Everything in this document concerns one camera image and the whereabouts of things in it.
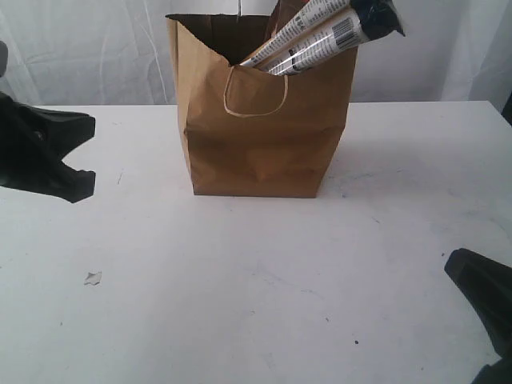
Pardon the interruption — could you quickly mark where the torn paper scrap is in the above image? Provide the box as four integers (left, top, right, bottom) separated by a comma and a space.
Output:
83, 271, 102, 286

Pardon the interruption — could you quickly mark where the large brown paper bag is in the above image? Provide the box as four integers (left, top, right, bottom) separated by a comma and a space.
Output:
166, 14, 358, 198

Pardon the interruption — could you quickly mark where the long noodle package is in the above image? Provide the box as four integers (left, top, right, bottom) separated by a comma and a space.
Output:
239, 0, 405, 76

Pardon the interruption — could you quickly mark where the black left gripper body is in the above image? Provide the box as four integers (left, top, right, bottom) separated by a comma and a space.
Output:
1, 93, 64, 192

